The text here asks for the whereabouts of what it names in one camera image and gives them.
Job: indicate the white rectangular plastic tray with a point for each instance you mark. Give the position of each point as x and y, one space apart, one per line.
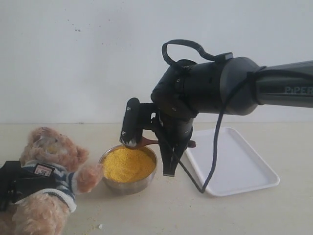
239 167

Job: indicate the dark red wooden spoon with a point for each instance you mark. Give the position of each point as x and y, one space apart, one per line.
145 142

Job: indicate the yellow millet grains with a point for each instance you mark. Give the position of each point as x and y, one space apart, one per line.
127 166

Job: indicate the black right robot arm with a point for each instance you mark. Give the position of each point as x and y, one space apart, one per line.
239 85

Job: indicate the steel bowl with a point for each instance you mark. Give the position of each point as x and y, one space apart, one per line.
129 188

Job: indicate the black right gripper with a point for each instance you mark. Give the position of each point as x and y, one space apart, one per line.
176 131

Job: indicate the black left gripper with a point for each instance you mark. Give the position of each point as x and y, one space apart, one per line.
16 183

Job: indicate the plush teddy bear striped shirt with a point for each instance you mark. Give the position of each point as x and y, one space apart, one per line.
37 192

